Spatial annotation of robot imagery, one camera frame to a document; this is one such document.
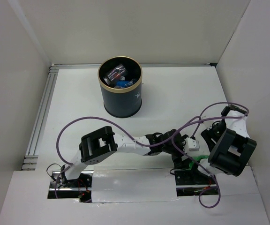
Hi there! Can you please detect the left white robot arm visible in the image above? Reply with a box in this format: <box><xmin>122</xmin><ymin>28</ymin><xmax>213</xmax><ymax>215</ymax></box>
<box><xmin>60</xmin><ymin>126</ymin><xmax>184</xmax><ymax>187</ymax></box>

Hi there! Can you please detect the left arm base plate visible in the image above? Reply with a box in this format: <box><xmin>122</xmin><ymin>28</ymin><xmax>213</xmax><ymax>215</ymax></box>
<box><xmin>47</xmin><ymin>172</ymin><xmax>93</xmax><ymax>203</ymax></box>

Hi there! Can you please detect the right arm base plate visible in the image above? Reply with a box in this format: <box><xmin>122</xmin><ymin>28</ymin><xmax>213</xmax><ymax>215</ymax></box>
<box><xmin>173</xmin><ymin>169</ymin><xmax>218</xmax><ymax>197</ymax></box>

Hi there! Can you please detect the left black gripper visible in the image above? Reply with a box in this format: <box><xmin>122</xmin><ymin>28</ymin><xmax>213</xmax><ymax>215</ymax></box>
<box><xmin>161</xmin><ymin>135</ymin><xmax>192</xmax><ymax>169</ymax></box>

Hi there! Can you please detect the green bottle near right base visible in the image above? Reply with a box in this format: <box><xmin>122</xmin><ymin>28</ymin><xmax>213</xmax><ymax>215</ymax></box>
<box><xmin>188</xmin><ymin>155</ymin><xmax>209</xmax><ymax>170</ymax></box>

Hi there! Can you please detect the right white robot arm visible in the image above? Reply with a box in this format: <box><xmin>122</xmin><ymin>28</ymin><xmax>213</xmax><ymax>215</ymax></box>
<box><xmin>189</xmin><ymin>105</ymin><xmax>257</xmax><ymax>184</ymax></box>

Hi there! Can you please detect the clear bottle blue label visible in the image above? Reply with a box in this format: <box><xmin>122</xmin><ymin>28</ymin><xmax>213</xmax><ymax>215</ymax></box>
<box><xmin>114</xmin><ymin>79</ymin><xmax>137</xmax><ymax>89</ymax></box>

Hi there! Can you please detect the clear wide-mouth plastic jar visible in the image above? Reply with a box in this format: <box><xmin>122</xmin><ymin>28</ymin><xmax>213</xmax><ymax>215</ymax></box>
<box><xmin>104</xmin><ymin>64</ymin><xmax>128</xmax><ymax>86</ymax></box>

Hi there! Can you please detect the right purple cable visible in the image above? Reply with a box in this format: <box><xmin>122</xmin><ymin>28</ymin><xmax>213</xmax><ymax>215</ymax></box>
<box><xmin>171</xmin><ymin>102</ymin><xmax>250</xmax><ymax>209</ymax></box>

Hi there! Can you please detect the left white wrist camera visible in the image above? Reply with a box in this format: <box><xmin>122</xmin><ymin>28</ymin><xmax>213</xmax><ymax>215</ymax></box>
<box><xmin>184</xmin><ymin>137</ymin><xmax>200</xmax><ymax>152</ymax></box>

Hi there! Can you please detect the silver tape sheet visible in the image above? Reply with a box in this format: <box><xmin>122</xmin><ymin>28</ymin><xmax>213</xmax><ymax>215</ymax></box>
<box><xmin>91</xmin><ymin>168</ymin><xmax>177</xmax><ymax>203</ymax></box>

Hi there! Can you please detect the dark blue cylindrical bin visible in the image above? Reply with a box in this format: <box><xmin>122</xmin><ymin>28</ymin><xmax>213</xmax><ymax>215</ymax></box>
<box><xmin>97</xmin><ymin>56</ymin><xmax>143</xmax><ymax>118</ymax></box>

